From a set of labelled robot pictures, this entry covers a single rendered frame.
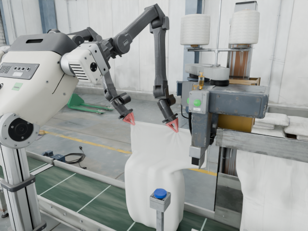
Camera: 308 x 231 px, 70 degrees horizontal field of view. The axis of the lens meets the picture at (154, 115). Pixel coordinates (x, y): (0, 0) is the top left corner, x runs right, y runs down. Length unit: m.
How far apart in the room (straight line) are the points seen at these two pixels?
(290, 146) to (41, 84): 1.07
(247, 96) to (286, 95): 5.25
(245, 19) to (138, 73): 6.16
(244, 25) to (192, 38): 0.26
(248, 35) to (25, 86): 1.00
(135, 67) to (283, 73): 4.16
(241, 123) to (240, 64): 0.37
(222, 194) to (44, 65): 1.27
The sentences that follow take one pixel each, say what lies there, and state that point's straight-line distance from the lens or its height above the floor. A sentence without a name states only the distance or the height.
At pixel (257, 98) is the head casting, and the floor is 1.31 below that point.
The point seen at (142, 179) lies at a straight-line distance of 1.41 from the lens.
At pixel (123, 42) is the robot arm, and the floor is 1.53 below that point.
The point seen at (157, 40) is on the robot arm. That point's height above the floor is 1.55.
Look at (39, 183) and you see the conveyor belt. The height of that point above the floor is 0.38.
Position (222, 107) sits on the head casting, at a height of 1.26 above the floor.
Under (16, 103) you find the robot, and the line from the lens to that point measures 0.96.
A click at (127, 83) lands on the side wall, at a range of 7.51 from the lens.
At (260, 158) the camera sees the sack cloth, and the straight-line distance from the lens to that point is 1.19.
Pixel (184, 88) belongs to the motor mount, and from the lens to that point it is 1.41.
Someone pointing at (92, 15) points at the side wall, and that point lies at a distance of 8.37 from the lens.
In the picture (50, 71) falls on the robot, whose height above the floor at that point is 1.42.
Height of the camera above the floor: 1.49
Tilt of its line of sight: 16 degrees down
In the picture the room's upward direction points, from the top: straight up
